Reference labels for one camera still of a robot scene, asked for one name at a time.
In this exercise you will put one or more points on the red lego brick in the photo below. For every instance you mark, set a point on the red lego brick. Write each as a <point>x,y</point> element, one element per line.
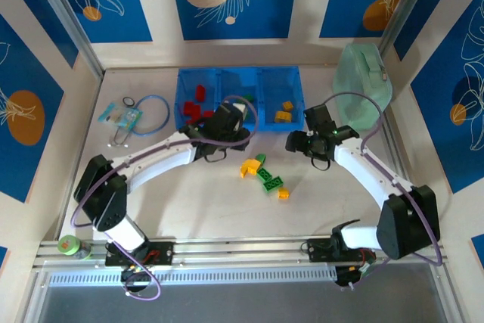
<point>188,107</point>
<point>207,114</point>
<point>191,120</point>
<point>200,93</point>
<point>196,111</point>

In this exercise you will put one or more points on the yellow lego brick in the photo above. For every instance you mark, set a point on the yellow lego brick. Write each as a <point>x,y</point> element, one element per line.
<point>246,172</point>
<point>282,116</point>
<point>252,164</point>
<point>283,194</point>

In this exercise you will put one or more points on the small orange lego brick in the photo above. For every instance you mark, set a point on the small orange lego brick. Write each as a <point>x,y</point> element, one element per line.
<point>288,104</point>

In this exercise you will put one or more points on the green rounded lego brick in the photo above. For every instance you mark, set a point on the green rounded lego brick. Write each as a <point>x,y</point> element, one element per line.
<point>260,157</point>

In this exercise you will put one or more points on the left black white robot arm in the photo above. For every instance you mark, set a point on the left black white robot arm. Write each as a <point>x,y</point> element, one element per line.
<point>102,194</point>

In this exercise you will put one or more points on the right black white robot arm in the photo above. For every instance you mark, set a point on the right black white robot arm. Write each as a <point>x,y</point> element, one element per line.
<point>408,224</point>

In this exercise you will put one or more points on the blue three-compartment bin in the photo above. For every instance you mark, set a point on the blue three-compartment bin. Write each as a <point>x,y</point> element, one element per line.
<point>276,84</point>

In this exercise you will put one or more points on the mint green zip case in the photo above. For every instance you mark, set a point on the mint green zip case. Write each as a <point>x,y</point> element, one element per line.
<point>359,73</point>

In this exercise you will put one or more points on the blue tube stethoscope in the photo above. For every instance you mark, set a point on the blue tube stethoscope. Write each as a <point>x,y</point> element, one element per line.
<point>151,96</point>

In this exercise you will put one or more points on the blue plastic packet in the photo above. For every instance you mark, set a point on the blue plastic packet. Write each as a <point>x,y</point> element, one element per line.
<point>119,115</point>

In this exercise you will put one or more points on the green tape roll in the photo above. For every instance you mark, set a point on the green tape roll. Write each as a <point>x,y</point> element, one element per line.
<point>70,244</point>

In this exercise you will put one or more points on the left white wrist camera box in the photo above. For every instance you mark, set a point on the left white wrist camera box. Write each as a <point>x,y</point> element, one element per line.
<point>239,106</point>

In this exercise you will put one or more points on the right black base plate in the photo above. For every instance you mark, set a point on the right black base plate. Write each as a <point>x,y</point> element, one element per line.
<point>319,251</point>

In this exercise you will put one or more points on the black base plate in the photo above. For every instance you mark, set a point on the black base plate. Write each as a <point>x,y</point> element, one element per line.
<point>162,253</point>
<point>319,251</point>

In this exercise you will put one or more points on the aluminium mounting rail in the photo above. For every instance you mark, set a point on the aluminium mounting rail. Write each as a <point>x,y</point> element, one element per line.
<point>246,251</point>

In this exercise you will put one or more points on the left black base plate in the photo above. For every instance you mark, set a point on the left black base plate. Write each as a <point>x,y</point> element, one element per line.
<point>162,253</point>

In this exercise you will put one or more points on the aluminium frame post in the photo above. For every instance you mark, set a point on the aluminium frame post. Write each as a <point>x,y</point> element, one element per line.
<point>71,20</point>
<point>404,5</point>

